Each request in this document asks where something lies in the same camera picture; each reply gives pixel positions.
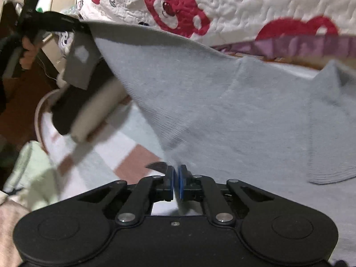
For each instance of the person's left hand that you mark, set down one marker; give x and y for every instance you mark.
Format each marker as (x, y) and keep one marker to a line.
(29, 52)

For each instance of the red bear print quilt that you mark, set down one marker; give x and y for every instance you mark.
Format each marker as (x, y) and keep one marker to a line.
(236, 5)

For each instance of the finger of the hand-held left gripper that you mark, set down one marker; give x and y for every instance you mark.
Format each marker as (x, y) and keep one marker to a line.
(76, 24)

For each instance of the cream folded garment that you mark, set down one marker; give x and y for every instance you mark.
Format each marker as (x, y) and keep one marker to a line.
(91, 116)

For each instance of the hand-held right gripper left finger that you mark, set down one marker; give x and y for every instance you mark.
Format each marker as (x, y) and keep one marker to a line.
(169, 186)

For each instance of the grey knit sweater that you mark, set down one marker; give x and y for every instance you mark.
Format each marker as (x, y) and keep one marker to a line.
(222, 103)

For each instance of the dark brown folded garment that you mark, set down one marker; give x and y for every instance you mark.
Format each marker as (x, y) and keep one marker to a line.
(69, 108)

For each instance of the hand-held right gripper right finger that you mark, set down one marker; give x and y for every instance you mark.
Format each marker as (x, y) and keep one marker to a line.
(182, 185)

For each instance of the checkered blanket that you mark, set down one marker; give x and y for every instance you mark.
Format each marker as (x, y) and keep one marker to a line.
(116, 150)

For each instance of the white rounded bed edge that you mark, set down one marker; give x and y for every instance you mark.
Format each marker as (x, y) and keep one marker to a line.
(39, 116)

